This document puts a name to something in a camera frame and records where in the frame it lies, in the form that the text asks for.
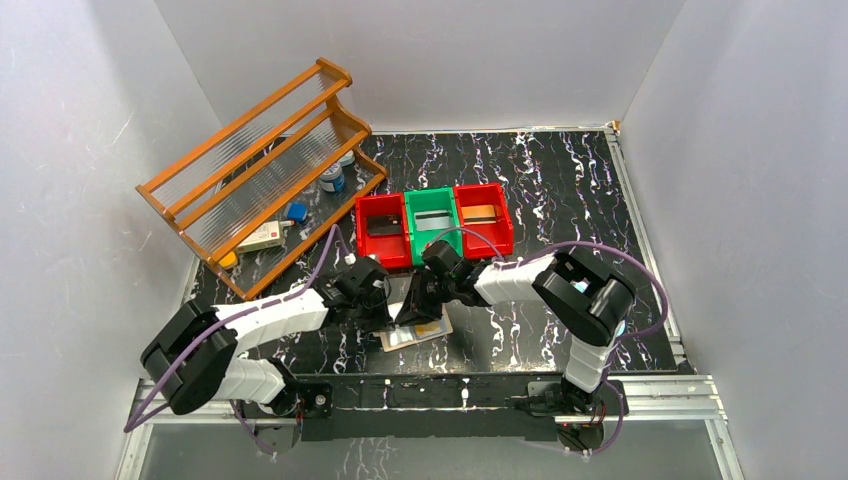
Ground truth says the green plastic bin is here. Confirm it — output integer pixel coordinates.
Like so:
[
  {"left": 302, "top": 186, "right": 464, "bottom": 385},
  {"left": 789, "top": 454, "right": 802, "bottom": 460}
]
[{"left": 404, "top": 187, "right": 460, "bottom": 266}]

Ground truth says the red plastic bin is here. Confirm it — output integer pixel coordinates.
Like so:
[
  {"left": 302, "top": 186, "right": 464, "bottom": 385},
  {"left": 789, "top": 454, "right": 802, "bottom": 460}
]
[
  {"left": 355, "top": 193, "right": 412, "bottom": 270},
  {"left": 454, "top": 183, "right": 515, "bottom": 257}
]

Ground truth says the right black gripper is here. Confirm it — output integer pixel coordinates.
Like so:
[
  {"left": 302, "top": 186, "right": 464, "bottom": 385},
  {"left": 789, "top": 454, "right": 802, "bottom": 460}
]
[{"left": 394, "top": 269, "right": 456, "bottom": 326}]

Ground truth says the black card in bin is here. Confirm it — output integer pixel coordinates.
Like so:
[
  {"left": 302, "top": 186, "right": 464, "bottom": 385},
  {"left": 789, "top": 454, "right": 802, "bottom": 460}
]
[{"left": 366, "top": 214, "right": 405, "bottom": 238}]

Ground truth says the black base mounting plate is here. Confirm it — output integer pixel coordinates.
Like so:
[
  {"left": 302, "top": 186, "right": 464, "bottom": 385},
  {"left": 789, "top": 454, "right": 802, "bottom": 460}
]
[{"left": 235, "top": 372, "right": 630, "bottom": 453}]

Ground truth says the small yellow object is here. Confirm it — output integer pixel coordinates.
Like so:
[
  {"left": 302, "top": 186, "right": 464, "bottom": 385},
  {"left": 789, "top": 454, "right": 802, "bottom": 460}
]
[{"left": 218, "top": 251, "right": 239, "bottom": 270}]

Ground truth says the gold card in bin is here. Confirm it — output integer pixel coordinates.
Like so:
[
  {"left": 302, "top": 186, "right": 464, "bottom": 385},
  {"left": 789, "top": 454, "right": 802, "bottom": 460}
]
[{"left": 460, "top": 204, "right": 498, "bottom": 225}]

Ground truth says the left red plastic bin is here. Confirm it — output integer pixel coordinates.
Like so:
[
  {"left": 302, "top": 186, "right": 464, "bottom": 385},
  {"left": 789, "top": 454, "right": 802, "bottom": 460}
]
[{"left": 355, "top": 193, "right": 412, "bottom": 270}]

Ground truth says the small white red box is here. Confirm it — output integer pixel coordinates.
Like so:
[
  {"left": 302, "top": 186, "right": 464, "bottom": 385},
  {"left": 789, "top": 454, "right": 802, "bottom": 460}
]
[{"left": 235, "top": 220, "right": 296, "bottom": 254}]

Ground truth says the orange wooden shelf rack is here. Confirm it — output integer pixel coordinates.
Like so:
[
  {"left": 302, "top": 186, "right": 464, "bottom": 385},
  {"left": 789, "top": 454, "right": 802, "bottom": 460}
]
[{"left": 136, "top": 58, "right": 388, "bottom": 300}]

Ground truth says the small blue cube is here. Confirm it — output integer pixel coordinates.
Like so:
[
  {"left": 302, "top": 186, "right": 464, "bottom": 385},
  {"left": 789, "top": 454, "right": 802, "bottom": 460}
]
[{"left": 283, "top": 203, "right": 309, "bottom": 224}]

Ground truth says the gold credit card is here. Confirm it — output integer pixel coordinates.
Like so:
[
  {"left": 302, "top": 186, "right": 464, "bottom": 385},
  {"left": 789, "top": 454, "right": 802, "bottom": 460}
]
[{"left": 414, "top": 322, "right": 443, "bottom": 339}]

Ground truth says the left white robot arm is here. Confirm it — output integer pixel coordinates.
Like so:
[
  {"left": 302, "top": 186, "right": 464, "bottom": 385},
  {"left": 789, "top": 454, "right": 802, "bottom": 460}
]
[{"left": 140, "top": 256, "right": 390, "bottom": 416}]

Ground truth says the right red plastic bin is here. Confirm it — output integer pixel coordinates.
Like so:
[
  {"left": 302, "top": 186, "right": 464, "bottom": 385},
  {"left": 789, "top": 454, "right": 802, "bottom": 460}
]
[{"left": 454, "top": 183, "right": 515, "bottom": 257}]

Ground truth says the blue white round jar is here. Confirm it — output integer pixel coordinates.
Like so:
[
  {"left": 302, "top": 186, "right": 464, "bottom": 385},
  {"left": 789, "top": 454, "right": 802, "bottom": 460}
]
[{"left": 318, "top": 162, "right": 346, "bottom": 194}]

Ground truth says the beige leather card holder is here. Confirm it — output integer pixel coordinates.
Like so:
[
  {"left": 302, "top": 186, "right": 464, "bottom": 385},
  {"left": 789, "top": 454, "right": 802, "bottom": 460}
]
[{"left": 375, "top": 307, "right": 453, "bottom": 352}]

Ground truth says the silver card in bin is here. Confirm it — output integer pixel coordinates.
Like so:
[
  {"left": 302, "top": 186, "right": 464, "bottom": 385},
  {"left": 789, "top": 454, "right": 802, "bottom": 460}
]
[{"left": 414, "top": 210, "right": 453, "bottom": 232}]

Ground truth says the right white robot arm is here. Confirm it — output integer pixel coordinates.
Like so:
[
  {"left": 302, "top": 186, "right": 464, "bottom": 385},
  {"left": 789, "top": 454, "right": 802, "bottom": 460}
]
[{"left": 391, "top": 240, "right": 636, "bottom": 415}]

